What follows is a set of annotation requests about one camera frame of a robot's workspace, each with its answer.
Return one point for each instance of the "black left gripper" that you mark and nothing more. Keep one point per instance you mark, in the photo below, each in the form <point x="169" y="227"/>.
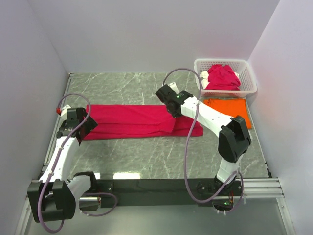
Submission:
<point x="90" y="126"/>

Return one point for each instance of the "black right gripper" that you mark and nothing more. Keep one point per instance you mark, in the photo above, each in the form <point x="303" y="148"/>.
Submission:
<point x="176" y="115"/>

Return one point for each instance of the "pink t shirt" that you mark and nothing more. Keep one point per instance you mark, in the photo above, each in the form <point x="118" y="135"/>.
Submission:
<point x="136" y="121"/>

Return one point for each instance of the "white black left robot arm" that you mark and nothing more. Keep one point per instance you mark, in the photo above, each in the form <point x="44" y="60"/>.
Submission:
<point x="52" y="198"/>

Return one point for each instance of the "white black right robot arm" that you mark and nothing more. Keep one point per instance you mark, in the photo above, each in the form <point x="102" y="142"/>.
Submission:
<point x="232" y="132"/>

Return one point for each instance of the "white cloth in basket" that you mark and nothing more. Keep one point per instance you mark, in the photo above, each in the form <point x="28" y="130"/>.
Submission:
<point x="204" y="76"/>

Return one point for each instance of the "crumpled pink shirt in basket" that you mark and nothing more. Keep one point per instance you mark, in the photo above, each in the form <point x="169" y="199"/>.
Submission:
<point x="222" y="78"/>

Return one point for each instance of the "folded orange t shirt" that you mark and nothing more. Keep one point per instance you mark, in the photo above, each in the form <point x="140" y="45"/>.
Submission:
<point x="232" y="107"/>

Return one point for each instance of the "white plastic laundry basket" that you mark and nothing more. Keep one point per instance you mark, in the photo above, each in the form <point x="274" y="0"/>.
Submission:
<point x="241" y="67"/>

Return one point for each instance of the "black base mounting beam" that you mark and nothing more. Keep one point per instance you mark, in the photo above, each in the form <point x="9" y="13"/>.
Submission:
<point x="159" y="192"/>

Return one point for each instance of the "aluminium front frame rail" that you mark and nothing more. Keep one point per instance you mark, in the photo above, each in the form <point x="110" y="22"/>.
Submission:
<point x="262" y="188"/>

